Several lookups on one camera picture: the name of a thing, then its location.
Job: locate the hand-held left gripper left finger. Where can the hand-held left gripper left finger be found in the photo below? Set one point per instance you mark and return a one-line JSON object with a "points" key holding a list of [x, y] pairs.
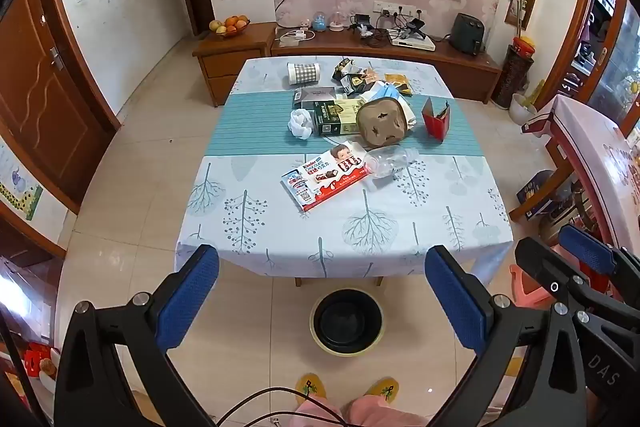
{"points": [[187, 297]]}

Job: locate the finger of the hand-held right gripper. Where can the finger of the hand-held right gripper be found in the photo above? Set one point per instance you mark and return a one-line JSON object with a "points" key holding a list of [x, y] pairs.
{"points": [[585, 247], [540, 262]]}

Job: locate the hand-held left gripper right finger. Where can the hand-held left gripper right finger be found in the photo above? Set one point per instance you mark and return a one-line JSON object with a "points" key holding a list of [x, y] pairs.
{"points": [[457, 302]]}

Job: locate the black bin with yellow rim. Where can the black bin with yellow rim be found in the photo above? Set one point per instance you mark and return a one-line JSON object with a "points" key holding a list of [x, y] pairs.
{"points": [[347, 321]]}

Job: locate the red carton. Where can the red carton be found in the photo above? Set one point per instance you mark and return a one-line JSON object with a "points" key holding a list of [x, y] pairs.
{"points": [[435, 122]]}

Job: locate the white red chocolate box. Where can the white red chocolate box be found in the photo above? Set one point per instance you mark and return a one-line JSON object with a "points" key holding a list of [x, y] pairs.
{"points": [[325, 177]]}

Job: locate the brown paper bag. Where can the brown paper bag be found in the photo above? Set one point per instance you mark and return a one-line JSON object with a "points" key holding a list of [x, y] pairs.
{"points": [[380, 122]]}

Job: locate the blue face mask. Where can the blue face mask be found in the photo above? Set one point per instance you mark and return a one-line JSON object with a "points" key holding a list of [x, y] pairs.
{"points": [[395, 93]]}

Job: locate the orange yellow snack packet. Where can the orange yellow snack packet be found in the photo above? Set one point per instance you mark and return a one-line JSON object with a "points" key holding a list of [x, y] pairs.
{"points": [[398, 84]]}

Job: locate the pink plastic stool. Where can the pink plastic stool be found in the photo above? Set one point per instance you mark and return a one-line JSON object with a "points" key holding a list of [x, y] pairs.
{"points": [[525, 287]]}

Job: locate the blue cardboard box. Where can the blue cardboard box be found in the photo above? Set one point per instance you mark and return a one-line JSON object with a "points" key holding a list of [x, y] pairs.
{"points": [[532, 194]]}

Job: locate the dining table with pink cloth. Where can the dining table with pink cloth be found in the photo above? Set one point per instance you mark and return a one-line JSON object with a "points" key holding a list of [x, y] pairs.
{"points": [[600, 147]]}

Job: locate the wooden table base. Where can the wooden table base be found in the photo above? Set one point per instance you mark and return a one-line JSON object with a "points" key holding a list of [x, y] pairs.
{"points": [[298, 281]]}

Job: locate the yellow embroidered slipper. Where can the yellow embroidered slipper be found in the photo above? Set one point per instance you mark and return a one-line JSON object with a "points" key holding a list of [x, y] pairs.
{"points": [[382, 389], [312, 388]]}

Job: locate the person's right leg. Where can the person's right leg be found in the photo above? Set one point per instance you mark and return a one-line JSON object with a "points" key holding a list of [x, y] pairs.
{"points": [[380, 413]]}

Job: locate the person's leg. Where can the person's leg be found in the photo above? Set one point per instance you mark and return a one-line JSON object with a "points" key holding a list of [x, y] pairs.
{"points": [[320, 413], [380, 413]]}

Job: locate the white bucket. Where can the white bucket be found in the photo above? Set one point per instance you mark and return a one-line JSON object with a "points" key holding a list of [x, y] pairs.
{"points": [[522, 109]]}

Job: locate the clear plastic bottle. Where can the clear plastic bottle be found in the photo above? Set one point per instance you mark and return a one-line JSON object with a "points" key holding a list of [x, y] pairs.
{"points": [[390, 159]]}

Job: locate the person's left leg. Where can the person's left leg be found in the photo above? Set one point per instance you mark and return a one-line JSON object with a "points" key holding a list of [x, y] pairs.
{"points": [[320, 413]]}

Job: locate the glass sliding door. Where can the glass sliding door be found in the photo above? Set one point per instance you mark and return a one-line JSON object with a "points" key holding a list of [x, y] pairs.
{"points": [[615, 67]]}

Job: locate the black woven basket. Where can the black woven basket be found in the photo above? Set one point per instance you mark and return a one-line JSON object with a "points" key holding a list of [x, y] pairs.
{"points": [[511, 77]]}

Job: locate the white crumpled tissue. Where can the white crumpled tissue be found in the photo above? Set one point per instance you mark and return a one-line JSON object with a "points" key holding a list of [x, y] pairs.
{"points": [[300, 124]]}

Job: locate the dark green box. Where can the dark green box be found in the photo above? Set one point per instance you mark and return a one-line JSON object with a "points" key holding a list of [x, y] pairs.
{"points": [[337, 119]]}

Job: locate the long wooden television cabinet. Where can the long wooden television cabinet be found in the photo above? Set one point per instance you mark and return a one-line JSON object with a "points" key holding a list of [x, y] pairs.
{"points": [[450, 62]]}

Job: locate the wooden drawer cabinet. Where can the wooden drawer cabinet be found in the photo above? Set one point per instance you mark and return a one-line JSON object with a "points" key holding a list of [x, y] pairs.
{"points": [[220, 67]]}

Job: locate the grey flat box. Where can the grey flat box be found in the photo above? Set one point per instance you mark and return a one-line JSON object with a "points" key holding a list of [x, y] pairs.
{"points": [[312, 96]]}

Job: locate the black and yellow snack bag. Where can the black and yellow snack bag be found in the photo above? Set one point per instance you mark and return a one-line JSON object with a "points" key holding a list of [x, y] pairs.
{"points": [[354, 84]]}

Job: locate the brown wooden door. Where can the brown wooden door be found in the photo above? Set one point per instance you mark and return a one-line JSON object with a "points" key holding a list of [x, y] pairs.
{"points": [[45, 97]]}

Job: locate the grey checkered paper cup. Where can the grey checkered paper cup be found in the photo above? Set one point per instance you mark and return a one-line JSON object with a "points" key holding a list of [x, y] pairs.
{"points": [[302, 73]]}

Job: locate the white set-top box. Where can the white set-top box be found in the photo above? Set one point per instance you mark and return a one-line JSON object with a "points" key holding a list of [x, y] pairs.
{"points": [[412, 44]]}

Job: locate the small black device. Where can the small black device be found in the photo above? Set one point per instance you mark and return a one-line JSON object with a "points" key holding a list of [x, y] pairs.
{"points": [[361, 22], [415, 28]]}

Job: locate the bowl of fruit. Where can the bowl of fruit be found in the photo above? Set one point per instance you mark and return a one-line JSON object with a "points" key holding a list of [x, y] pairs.
{"points": [[230, 26]]}

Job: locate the blue snow globe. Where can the blue snow globe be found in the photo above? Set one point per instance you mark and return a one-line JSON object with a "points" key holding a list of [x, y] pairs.
{"points": [[320, 23]]}

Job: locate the pink snow globe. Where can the pink snow globe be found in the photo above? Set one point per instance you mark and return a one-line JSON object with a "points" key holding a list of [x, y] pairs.
{"points": [[338, 22]]}

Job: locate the children's wall chart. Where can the children's wall chart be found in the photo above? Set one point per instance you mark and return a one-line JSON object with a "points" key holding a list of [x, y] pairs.
{"points": [[20, 192]]}

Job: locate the white wall power strip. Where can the white wall power strip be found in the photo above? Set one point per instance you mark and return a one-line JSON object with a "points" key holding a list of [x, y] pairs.
{"points": [[395, 9]]}

